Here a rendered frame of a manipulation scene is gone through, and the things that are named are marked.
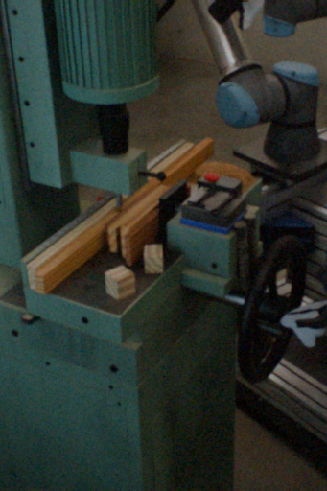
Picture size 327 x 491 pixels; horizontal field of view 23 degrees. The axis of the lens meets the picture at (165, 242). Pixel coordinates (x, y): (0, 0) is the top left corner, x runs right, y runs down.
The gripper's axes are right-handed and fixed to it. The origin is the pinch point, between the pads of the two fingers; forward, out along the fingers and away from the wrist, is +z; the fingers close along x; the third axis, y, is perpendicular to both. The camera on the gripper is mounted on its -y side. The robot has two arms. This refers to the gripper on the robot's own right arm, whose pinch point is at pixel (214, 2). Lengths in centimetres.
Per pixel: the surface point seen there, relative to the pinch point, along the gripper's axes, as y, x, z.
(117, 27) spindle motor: -1.4, -4.3, 27.4
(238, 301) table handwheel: -25, 46, 23
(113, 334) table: -30, 34, 48
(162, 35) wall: -222, -67, -321
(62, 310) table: -36, 25, 48
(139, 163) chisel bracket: -22.4, 13.9, 21.2
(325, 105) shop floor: -143, 39, -282
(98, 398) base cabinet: -50, 43, 44
